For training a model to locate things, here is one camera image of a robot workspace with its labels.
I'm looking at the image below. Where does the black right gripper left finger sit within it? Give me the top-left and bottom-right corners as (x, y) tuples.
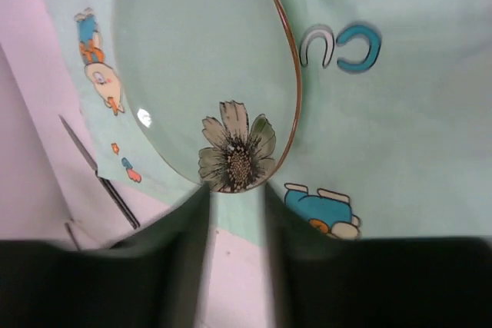
(1, 186), (211, 327)

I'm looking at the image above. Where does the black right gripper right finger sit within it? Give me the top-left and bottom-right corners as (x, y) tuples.
(263, 185), (491, 327)

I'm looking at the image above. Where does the green cartoon print cloth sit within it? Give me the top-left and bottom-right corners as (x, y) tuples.
(46, 0), (491, 243)

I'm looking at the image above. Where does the pale green floral plate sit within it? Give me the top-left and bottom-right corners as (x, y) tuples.
(112, 0), (301, 193)

